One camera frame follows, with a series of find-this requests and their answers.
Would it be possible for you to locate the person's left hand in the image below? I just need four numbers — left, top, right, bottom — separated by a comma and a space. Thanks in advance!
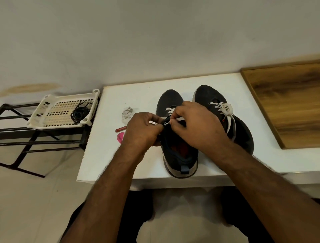
120, 112, 165, 157

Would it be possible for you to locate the person's right hand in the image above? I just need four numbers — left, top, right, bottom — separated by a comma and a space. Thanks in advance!
170, 100, 233, 156

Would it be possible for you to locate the grey shoelace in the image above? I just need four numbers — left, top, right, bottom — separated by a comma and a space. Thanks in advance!
209, 101, 235, 136

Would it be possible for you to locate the dark sneaker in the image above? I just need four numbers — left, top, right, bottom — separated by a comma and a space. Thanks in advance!
193, 84, 255, 156
155, 89, 200, 179

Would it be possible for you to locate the black shoelace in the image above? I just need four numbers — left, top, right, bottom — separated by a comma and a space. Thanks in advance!
70, 103, 92, 124
75, 99, 96, 120

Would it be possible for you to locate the person's left forearm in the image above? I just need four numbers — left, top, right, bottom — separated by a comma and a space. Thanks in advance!
60, 145, 148, 243

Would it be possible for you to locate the person's right forearm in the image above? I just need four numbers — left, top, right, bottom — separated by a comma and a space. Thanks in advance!
212, 143, 320, 243

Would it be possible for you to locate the crumpled white paper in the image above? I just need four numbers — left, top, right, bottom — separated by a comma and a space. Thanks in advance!
121, 106, 136, 125

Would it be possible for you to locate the white perforated plastic tray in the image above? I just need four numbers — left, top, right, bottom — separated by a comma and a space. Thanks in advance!
27, 88, 102, 130

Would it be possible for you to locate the wooden board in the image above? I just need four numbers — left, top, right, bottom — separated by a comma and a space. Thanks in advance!
240, 59, 320, 150

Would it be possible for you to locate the black metal rack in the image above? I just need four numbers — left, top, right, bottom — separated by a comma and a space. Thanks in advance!
0, 102, 93, 178

